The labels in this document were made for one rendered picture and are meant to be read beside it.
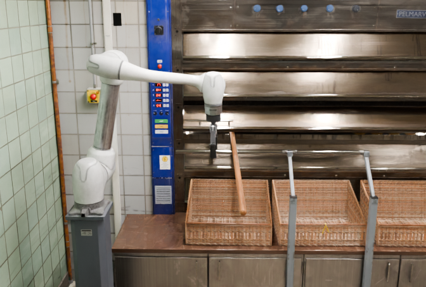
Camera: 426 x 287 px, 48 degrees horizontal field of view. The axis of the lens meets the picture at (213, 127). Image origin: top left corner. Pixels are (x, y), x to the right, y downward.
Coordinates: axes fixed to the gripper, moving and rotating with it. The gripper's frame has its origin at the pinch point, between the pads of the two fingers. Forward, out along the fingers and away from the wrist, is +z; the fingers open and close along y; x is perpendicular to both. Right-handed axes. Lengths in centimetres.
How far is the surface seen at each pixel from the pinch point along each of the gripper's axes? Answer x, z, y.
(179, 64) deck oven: -28, -32, -89
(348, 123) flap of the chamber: 88, 8, -85
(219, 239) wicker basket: 1, 71, -37
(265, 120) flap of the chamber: 31, 6, -85
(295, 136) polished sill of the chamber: 53, 19, -90
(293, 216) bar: 46, 50, -28
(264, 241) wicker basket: 29, 72, -37
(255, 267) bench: 24, 88, -32
